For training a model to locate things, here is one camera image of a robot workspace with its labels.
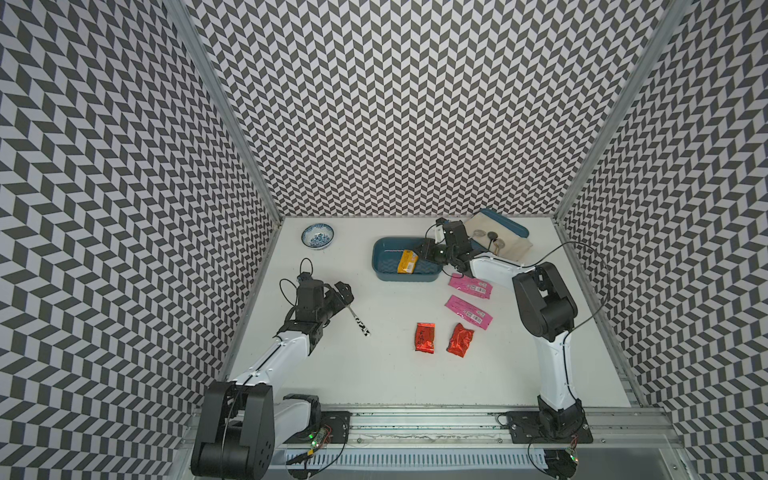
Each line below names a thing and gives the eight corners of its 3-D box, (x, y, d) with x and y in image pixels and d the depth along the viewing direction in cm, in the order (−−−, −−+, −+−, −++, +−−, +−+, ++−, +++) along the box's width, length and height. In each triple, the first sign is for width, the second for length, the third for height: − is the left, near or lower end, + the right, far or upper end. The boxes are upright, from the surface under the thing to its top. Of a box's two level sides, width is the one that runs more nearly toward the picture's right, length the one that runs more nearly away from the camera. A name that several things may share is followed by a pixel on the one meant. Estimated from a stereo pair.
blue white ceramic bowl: (300, 249, 111) (296, 240, 106) (313, 228, 117) (310, 219, 113) (327, 255, 109) (324, 246, 105) (338, 234, 115) (336, 225, 111)
